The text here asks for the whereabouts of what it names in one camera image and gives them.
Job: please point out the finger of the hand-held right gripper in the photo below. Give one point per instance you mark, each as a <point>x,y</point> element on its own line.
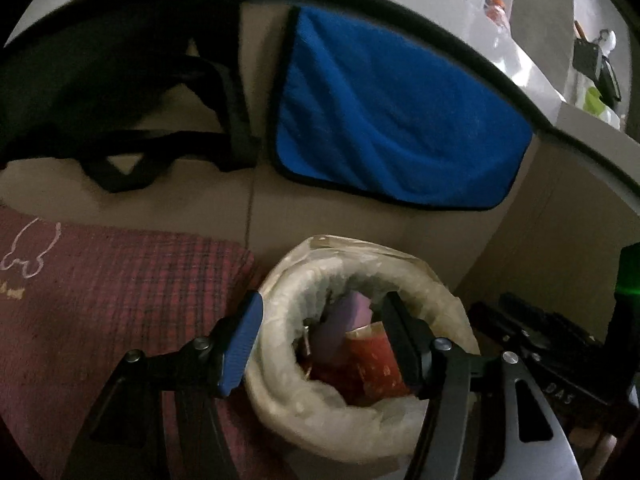
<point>492,322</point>
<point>540,317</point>

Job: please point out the red plaid cloth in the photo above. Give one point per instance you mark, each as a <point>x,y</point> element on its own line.
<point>125,285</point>

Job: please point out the black utensil holder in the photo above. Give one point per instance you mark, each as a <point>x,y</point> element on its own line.
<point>586,55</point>

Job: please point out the green plastic container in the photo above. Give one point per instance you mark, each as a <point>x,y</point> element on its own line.
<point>594,99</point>

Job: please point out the white bin with plastic liner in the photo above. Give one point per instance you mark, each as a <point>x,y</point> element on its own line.
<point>310,420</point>

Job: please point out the blue towel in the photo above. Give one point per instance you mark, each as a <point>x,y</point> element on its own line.
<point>390,110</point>

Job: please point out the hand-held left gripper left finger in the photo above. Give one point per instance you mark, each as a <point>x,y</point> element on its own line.
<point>242,350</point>

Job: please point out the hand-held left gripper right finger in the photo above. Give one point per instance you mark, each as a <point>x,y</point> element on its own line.
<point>400,350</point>

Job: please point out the red label bottle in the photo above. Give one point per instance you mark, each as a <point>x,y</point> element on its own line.
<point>496,10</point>

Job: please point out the black bag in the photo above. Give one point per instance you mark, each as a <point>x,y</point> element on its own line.
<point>75,85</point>

